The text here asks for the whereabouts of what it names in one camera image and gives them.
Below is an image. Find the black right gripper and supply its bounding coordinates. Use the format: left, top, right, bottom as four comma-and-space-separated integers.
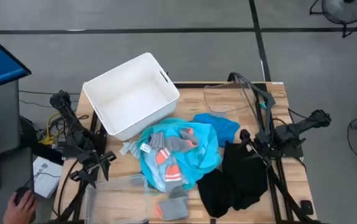
247, 136, 275, 170

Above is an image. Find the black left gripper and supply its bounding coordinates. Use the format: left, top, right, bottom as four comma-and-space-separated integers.
69, 149, 118, 190

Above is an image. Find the black cloth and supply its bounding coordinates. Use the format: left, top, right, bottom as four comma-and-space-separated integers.
221, 140, 269, 212
196, 169, 237, 218

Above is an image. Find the white striped navy-toe sock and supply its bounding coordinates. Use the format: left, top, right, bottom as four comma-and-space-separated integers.
118, 140, 142, 159

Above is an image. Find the bright blue cloth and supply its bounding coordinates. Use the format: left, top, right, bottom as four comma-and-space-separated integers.
192, 112, 241, 149

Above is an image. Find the turquoise cloth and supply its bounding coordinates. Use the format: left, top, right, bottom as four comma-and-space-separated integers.
136, 117, 223, 192

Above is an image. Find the clear plastic bin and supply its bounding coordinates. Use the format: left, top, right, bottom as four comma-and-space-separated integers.
84, 174, 154, 224
203, 82, 259, 118

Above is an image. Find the white paper sheet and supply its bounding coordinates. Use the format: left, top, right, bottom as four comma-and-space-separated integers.
32, 156, 63, 199

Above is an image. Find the black clothes hanger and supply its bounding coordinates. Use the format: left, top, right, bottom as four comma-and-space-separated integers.
249, 82, 288, 128

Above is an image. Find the small black box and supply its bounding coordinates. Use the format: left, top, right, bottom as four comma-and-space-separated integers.
300, 200, 315, 215

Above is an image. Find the black computer mouse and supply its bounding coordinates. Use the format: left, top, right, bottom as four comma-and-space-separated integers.
14, 186, 32, 206

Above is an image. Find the white perforated plastic basket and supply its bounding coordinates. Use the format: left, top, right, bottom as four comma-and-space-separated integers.
82, 52, 180, 141

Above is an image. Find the person's hand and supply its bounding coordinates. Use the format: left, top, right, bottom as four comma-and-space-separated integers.
2, 189, 39, 224

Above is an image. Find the grey desk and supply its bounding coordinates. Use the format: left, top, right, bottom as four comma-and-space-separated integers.
0, 79, 35, 224

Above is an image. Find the black floor fan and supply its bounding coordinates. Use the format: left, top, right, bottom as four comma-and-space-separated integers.
308, 0, 357, 39

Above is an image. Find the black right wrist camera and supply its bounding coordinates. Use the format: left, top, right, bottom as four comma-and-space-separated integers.
239, 129, 253, 143

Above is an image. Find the yellow cable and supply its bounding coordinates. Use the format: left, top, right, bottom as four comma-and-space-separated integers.
38, 111, 61, 146

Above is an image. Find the black cable bundle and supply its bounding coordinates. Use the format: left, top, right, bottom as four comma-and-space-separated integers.
227, 72, 262, 131

